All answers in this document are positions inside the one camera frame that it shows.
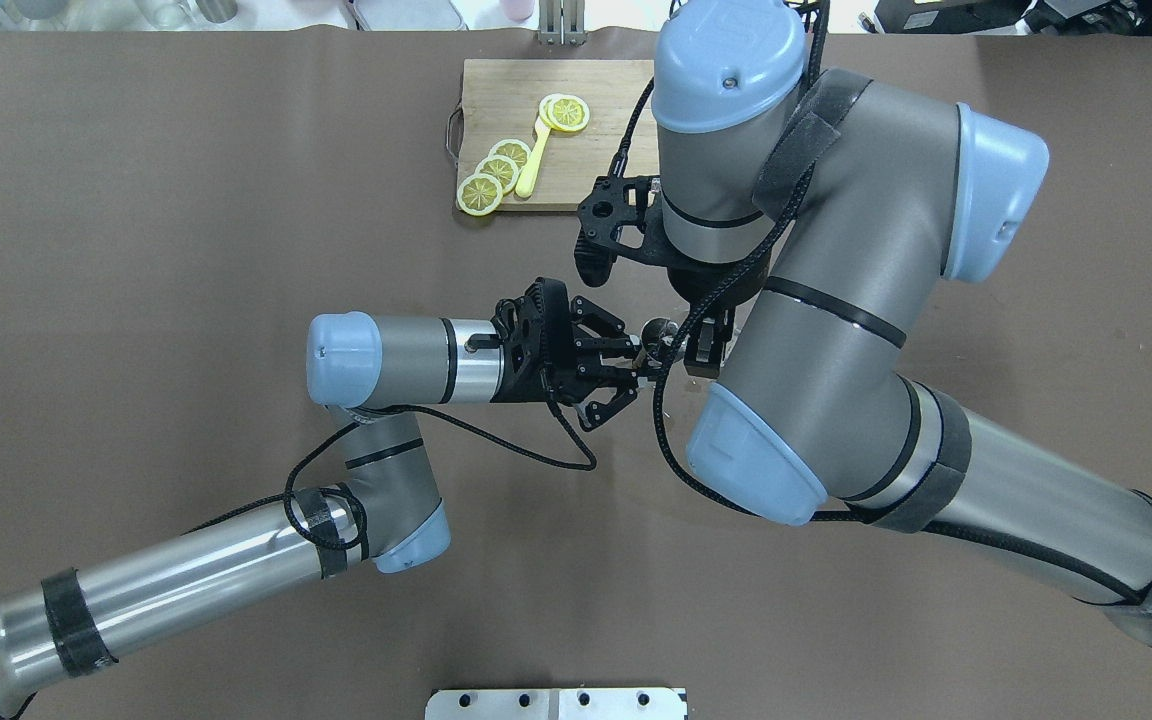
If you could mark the lemon slice end of row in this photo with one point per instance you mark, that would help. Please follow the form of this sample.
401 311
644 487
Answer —
479 195

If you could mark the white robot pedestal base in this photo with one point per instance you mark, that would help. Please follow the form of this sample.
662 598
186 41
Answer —
559 703

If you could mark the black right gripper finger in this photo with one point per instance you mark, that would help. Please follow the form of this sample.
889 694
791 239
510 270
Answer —
707 344

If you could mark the yellow plastic knife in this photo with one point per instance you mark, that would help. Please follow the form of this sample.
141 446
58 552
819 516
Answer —
528 177

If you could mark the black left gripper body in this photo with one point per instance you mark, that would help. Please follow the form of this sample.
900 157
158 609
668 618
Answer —
519 384

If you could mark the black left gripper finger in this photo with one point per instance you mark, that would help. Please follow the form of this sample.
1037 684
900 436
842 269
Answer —
607 349
600 375

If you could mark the lemon slice top of pair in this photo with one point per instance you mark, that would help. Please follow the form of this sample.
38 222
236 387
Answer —
572 114

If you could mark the lemon slice under pair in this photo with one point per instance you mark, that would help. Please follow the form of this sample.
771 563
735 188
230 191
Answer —
544 111

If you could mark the bamboo cutting board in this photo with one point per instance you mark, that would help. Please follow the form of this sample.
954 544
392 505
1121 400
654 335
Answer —
500 99

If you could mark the lemon slice middle of row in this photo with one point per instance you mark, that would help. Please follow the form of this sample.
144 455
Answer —
502 169

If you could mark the lemon slice near knife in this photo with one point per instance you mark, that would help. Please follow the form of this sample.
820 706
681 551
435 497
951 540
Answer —
514 149

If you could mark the steel double jigger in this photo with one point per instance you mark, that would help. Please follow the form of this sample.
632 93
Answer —
657 339

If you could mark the aluminium frame post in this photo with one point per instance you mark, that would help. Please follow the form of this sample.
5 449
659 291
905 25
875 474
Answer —
562 23

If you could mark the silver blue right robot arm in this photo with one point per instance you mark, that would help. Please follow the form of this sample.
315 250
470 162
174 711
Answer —
806 215

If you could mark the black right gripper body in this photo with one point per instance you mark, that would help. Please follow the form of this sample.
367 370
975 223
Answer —
693 287

